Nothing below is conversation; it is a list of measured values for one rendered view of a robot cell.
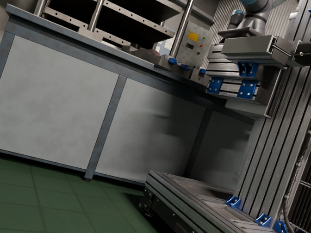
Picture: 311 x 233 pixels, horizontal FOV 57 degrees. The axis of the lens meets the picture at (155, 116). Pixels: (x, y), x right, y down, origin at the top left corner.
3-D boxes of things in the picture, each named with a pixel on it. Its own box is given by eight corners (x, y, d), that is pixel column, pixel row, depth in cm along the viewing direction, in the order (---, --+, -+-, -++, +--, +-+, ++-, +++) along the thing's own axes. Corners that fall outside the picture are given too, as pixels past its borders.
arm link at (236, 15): (245, 10, 190) (233, 7, 192) (240, 26, 190) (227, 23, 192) (245, 15, 198) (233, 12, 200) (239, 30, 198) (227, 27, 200)
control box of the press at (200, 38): (166, 172, 287) (215, 32, 285) (139, 165, 276) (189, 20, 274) (158, 165, 307) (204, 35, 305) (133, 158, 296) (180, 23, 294)
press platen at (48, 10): (164, 63, 268) (166, 58, 267) (43, 12, 227) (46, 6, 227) (141, 65, 336) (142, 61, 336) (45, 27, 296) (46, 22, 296)
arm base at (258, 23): (270, 43, 142) (276, 24, 142) (249, 30, 135) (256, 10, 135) (247, 45, 155) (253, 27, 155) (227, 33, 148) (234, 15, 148)
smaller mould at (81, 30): (99, 47, 180) (103, 36, 179) (76, 37, 174) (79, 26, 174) (95, 50, 198) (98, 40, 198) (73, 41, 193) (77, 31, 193)
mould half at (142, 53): (188, 79, 185) (193, 63, 185) (158, 64, 169) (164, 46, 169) (145, 71, 224) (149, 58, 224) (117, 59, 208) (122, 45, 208)
